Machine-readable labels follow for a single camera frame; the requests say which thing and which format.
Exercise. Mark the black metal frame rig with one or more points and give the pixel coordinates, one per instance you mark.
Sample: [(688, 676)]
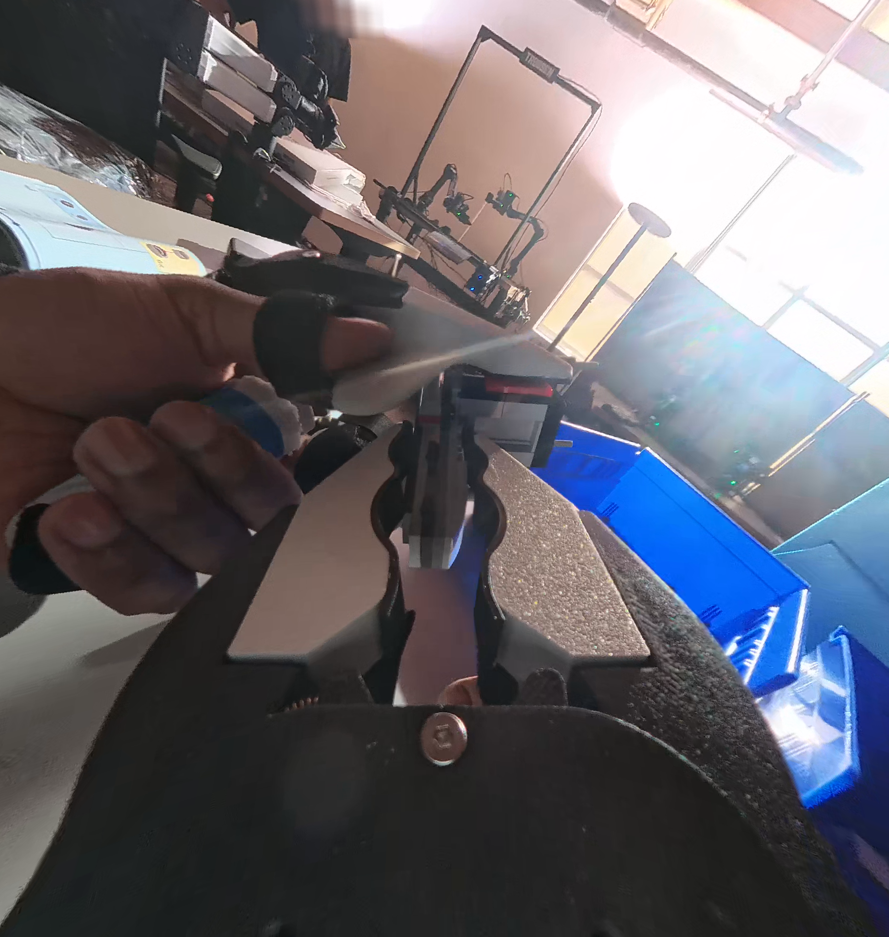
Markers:
[(539, 62)]

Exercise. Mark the grey desk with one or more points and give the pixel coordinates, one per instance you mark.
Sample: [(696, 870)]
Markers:
[(49, 695)]

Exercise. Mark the brown work table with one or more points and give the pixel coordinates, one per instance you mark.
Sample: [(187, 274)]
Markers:
[(357, 227)]

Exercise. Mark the round top stand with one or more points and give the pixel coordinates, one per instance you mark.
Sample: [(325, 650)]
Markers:
[(649, 218)]

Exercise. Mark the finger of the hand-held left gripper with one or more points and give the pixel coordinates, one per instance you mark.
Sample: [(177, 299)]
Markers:
[(474, 348)]

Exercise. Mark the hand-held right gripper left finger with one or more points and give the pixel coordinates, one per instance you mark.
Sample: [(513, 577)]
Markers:
[(320, 585)]

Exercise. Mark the teal plastic bin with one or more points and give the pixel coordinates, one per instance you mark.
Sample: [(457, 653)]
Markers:
[(854, 556)]

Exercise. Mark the person's left hand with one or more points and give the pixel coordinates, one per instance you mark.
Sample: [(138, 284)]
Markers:
[(122, 344)]

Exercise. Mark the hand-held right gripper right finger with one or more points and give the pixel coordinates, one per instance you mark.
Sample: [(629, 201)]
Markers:
[(561, 585)]

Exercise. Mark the toy brick vehicle model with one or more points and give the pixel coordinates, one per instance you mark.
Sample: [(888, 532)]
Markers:
[(437, 505)]

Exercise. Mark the blue plastic bin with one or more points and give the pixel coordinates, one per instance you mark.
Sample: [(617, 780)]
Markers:
[(876, 732), (671, 527)]

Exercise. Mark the light blue instruction booklet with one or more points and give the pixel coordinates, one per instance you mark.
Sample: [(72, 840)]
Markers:
[(49, 219)]

